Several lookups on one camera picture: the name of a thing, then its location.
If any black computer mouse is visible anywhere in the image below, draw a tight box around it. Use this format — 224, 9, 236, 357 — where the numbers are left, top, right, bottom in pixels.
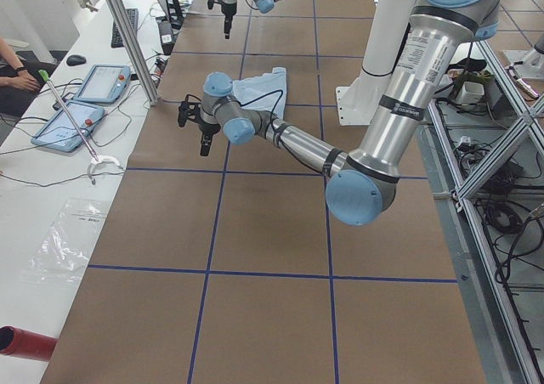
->
65, 54, 87, 66

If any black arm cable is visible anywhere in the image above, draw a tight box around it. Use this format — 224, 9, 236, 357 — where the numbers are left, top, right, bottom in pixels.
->
184, 89, 332, 177

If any red cylinder tube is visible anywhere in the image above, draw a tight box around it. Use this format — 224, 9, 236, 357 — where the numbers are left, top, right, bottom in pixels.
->
1, 326, 57, 362

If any far blue teach pendant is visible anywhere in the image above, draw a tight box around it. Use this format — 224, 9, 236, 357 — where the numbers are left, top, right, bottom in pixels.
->
73, 65, 131, 104

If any aluminium frame post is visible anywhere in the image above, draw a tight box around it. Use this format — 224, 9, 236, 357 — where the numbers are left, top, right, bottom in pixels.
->
105, 0, 158, 106

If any silver reacher grabber tool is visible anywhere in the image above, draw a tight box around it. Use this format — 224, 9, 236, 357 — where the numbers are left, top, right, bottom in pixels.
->
38, 70, 123, 185

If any seated person dark shirt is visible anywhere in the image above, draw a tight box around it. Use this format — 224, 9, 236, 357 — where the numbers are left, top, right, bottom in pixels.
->
0, 38, 57, 117

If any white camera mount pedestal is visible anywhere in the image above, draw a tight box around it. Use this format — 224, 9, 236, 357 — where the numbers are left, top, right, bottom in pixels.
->
336, 0, 416, 126

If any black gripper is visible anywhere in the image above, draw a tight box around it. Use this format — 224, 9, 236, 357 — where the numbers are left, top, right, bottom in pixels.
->
199, 121, 219, 156
221, 2, 236, 39

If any black keyboard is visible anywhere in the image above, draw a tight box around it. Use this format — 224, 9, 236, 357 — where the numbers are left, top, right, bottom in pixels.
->
110, 8, 140, 48

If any light blue button shirt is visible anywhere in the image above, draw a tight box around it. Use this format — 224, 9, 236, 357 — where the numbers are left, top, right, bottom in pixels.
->
233, 67, 287, 118

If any clear plastic bag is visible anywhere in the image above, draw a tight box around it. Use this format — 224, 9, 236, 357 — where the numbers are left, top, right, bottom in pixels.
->
21, 199, 111, 285

